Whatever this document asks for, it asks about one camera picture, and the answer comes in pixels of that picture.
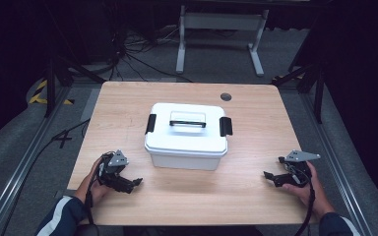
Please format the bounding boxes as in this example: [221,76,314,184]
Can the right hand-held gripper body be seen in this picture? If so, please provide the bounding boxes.
[277,149,322,189]

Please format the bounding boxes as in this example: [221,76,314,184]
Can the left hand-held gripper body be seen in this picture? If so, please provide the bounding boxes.
[96,149,136,195]

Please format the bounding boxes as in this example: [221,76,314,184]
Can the white plastic storage box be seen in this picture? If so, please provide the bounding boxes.
[145,147,228,172]

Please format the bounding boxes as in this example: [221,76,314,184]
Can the white box lid black latches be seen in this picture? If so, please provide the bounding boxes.
[144,102,234,157]

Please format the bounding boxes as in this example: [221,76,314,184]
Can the person's left hand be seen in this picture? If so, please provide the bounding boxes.
[74,156,112,206]

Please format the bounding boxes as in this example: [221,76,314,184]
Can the person's right hand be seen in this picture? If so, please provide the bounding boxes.
[281,161,337,221]

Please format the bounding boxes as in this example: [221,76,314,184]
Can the black floor tape mark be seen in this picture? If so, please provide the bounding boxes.
[51,129,74,149]

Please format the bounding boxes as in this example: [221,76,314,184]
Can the black tripod stand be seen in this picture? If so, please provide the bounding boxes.
[271,62,327,125]
[43,53,106,119]

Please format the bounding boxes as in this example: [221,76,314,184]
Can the yellow black floor tape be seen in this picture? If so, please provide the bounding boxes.
[28,79,76,106]

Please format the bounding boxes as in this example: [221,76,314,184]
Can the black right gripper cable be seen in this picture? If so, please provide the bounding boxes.
[293,163,317,236]

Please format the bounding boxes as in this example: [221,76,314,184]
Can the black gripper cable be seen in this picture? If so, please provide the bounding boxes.
[293,163,317,236]
[84,156,107,236]

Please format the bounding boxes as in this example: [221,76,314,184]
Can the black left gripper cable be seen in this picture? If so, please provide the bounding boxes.
[84,156,107,236]

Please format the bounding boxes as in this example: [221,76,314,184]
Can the grey metal floor rail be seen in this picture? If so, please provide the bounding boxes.
[0,86,73,236]
[298,92,378,236]

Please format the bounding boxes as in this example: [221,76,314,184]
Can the long black floor cable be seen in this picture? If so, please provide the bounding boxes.
[0,118,92,236]

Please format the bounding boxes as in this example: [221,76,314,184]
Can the bundle of black floor cables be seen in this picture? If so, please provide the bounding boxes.
[106,24,195,84]

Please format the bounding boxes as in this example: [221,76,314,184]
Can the white metal desk frame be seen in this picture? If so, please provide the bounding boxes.
[175,4,271,79]

